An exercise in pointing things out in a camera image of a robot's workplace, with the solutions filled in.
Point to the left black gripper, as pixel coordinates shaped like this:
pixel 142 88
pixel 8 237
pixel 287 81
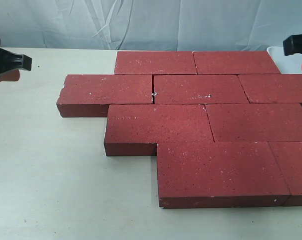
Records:
pixel 10 63

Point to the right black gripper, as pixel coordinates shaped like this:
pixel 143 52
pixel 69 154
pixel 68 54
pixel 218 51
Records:
pixel 293 45

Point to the front large red brick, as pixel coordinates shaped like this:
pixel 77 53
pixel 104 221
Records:
pixel 219 175

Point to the white plastic tray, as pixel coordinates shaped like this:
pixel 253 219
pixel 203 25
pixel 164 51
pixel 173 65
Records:
pixel 286 64

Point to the blue-grey backdrop cloth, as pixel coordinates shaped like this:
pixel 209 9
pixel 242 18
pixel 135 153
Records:
pixel 156 25

